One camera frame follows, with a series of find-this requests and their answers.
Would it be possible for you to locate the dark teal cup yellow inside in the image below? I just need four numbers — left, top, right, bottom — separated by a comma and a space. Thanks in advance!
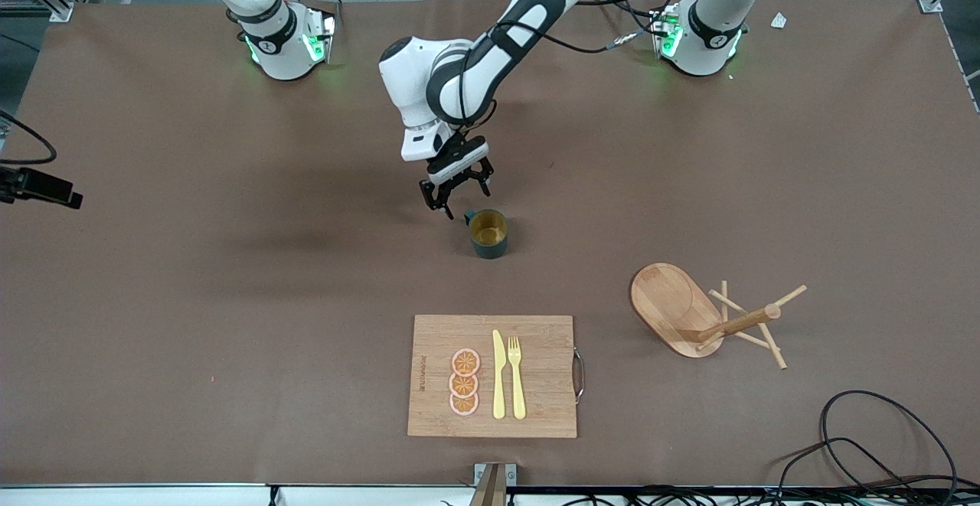
464, 209, 509, 260

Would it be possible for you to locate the wooden cup rack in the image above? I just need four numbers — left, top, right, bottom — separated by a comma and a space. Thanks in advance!
630, 263, 809, 371

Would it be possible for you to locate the yellow plastic knife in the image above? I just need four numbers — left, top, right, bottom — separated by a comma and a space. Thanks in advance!
492, 329, 507, 420

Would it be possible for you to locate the yellow plastic fork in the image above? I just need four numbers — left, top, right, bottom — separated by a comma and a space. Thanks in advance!
508, 336, 528, 420

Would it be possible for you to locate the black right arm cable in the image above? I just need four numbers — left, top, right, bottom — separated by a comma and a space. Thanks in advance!
0, 108, 59, 166

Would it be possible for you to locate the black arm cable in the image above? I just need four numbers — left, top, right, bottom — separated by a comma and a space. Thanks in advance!
0, 108, 59, 166
458, 20, 671, 135

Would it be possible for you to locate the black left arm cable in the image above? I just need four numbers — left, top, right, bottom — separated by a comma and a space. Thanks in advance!
458, 20, 671, 135

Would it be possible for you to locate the bamboo cutting board metal handle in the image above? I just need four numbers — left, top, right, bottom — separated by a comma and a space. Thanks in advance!
407, 315, 585, 439

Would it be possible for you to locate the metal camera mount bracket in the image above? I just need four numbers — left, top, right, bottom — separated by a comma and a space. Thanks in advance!
474, 462, 518, 506

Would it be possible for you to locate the white table edge rail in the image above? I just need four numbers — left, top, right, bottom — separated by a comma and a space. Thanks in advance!
0, 483, 475, 506

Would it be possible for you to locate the black looped cable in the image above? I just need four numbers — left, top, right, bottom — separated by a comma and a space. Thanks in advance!
819, 390, 959, 501
773, 437, 912, 503

